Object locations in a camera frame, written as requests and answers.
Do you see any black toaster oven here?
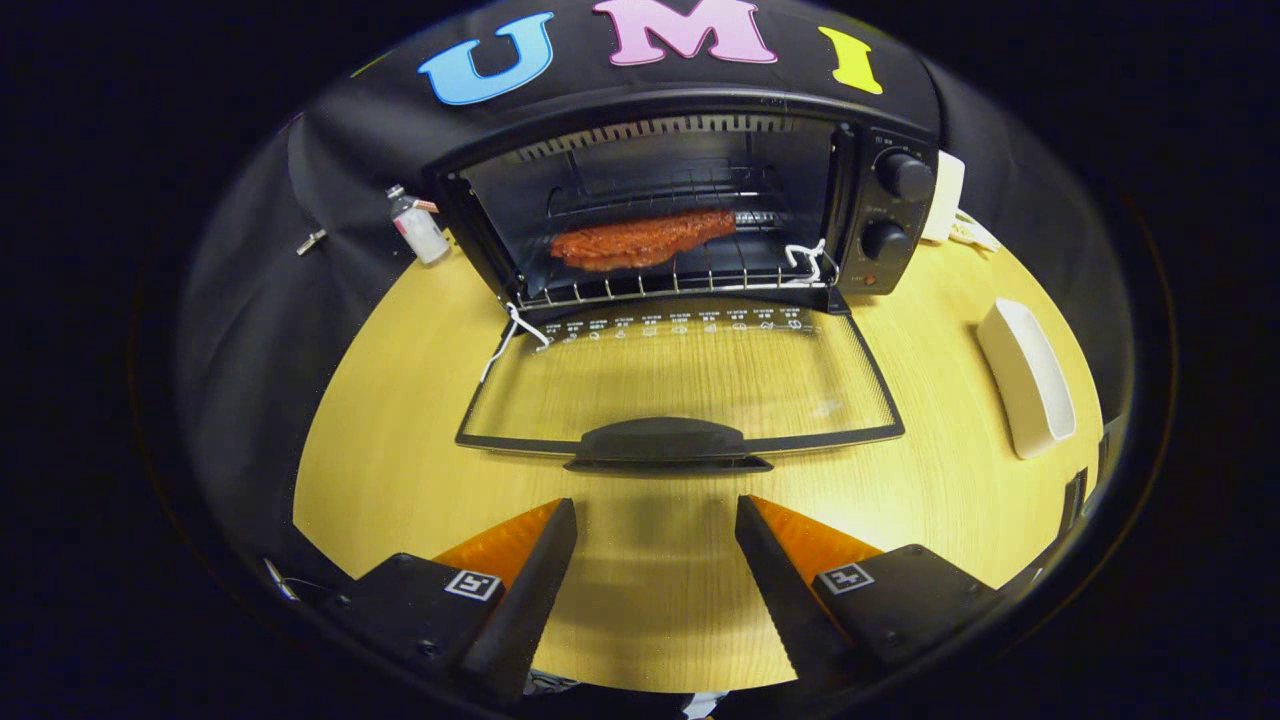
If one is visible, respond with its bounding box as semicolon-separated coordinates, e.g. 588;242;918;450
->
420;88;941;476

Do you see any white bread toaster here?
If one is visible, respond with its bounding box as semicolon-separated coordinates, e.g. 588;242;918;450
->
920;150;967;244

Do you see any clear plastic bottle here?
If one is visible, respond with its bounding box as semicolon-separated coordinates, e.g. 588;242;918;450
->
387;184;451;266

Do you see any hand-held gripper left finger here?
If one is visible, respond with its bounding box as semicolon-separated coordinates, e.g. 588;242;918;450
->
330;497;579;706

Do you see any white string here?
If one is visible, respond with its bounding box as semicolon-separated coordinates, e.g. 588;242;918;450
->
787;238;831;286
480;300;551;383

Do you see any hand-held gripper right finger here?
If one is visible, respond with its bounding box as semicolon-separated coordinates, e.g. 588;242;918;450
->
733;494;1001;693

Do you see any white foam tray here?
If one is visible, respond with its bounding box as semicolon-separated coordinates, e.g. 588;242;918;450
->
976;297;1078;461

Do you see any red roasted meat piece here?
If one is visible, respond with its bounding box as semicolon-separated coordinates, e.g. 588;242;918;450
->
549;207;738;273

